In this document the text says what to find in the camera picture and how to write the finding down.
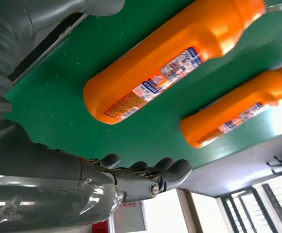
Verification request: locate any red box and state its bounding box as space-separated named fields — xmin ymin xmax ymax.
xmin=92 ymin=220 xmax=109 ymax=233

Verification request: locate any beige column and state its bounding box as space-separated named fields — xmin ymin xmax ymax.
xmin=177 ymin=188 xmax=203 ymax=233

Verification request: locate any silver table edge rail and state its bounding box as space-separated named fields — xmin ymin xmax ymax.
xmin=11 ymin=13 xmax=89 ymax=86

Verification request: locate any grey wall notice board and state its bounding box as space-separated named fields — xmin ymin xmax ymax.
xmin=112 ymin=200 xmax=147 ymax=233

